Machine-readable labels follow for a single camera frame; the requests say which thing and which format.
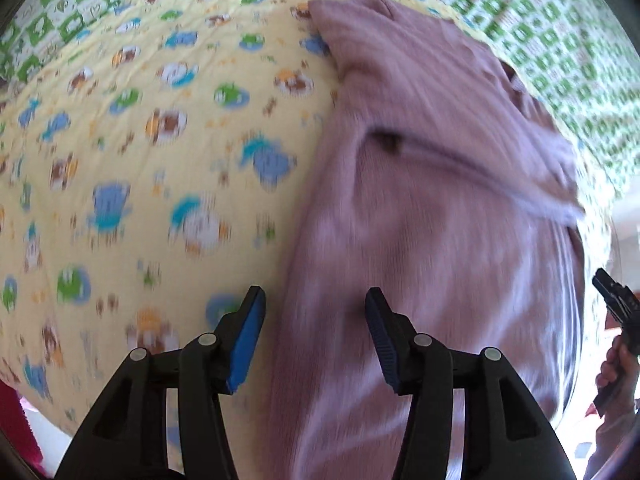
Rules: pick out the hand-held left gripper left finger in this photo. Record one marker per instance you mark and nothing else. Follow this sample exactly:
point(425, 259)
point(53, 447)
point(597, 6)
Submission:
point(247, 340)

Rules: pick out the person's right forearm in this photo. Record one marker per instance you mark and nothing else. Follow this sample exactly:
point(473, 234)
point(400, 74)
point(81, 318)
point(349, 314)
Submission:
point(612, 440)

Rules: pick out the red cloth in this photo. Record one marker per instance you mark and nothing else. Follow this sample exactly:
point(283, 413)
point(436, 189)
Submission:
point(20, 430)

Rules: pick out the purple knit sweater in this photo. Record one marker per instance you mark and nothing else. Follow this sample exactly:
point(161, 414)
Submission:
point(430, 210)

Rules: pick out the yellow bear print blanket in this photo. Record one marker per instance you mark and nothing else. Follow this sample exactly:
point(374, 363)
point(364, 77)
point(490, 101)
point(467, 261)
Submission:
point(150, 160)

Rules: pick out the person's right hand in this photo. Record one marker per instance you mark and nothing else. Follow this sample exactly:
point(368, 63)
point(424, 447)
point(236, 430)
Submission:
point(611, 365)

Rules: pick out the green checkered quilt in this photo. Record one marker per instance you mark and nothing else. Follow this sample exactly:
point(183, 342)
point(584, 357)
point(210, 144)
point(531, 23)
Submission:
point(550, 35)

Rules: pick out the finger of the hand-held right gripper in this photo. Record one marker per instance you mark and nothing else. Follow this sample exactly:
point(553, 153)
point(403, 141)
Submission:
point(620, 305)

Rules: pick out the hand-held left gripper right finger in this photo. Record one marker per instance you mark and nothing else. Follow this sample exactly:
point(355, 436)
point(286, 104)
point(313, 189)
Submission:
point(382, 340)

